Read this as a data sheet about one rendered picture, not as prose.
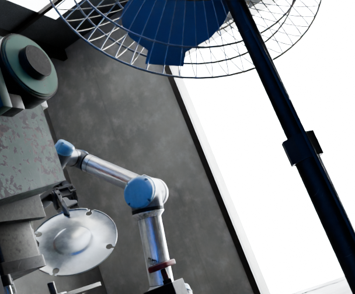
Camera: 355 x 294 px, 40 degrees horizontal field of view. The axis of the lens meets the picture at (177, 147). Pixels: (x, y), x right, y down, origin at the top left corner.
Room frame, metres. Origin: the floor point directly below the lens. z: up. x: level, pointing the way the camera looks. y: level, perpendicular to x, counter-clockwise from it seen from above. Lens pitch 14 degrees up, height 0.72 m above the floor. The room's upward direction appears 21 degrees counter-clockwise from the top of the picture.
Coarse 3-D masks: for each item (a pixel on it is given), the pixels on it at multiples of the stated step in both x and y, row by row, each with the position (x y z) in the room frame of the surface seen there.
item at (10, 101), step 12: (24, 36) 1.14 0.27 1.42; (0, 48) 1.05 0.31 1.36; (0, 60) 1.05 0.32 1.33; (0, 72) 1.04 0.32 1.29; (0, 84) 1.03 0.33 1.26; (12, 84) 1.07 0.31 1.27; (0, 96) 1.02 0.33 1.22; (12, 96) 1.06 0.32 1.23; (24, 96) 1.11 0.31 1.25; (36, 96) 1.12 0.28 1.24; (48, 96) 1.16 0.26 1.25; (0, 108) 1.03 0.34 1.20; (12, 108) 1.05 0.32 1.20; (24, 108) 1.08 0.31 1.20
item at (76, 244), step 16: (80, 208) 1.68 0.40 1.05; (48, 224) 1.64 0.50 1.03; (64, 224) 1.64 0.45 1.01; (80, 224) 1.64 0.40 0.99; (96, 224) 1.64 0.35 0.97; (112, 224) 1.64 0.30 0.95; (48, 240) 1.60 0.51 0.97; (64, 240) 1.59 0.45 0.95; (80, 240) 1.59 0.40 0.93; (96, 240) 1.59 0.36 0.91; (112, 240) 1.59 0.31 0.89; (48, 256) 1.55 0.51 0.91; (64, 256) 1.55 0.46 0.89; (80, 256) 1.55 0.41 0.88; (96, 256) 1.55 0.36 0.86; (48, 272) 1.51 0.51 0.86; (64, 272) 1.51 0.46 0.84; (80, 272) 1.50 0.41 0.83
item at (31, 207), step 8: (24, 200) 1.27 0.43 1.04; (32, 200) 1.30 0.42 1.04; (40, 200) 1.33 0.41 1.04; (0, 208) 1.19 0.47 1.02; (8, 208) 1.22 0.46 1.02; (16, 208) 1.24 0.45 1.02; (24, 208) 1.26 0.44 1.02; (32, 208) 1.29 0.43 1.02; (40, 208) 1.32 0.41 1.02; (0, 216) 1.19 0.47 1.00; (8, 216) 1.21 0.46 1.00; (16, 216) 1.23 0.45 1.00; (24, 216) 1.26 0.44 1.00; (32, 216) 1.28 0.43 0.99; (40, 216) 1.31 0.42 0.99; (0, 224) 1.21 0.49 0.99
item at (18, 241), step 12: (0, 228) 1.21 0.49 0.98; (12, 228) 1.24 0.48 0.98; (24, 228) 1.28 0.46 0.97; (0, 240) 1.20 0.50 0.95; (12, 240) 1.23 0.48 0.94; (24, 240) 1.27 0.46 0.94; (36, 240) 1.35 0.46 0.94; (0, 252) 1.19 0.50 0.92; (12, 252) 1.22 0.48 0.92; (24, 252) 1.26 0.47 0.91; (36, 252) 1.30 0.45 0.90
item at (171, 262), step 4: (168, 260) 1.32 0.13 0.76; (172, 260) 1.33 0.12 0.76; (156, 264) 1.30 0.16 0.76; (160, 264) 1.29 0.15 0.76; (164, 264) 1.30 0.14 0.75; (168, 264) 1.31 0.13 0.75; (172, 264) 1.33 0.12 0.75; (148, 268) 1.31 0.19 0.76; (152, 268) 1.30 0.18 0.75; (156, 268) 1.30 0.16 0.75; (160, 268) 1.30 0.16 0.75; (164, 268) 1.33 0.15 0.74; (152, 272) 1.33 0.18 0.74; (164, 272) 1.32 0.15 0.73; (164, 276) 1.32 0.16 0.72; (168, 276) 1.33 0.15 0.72
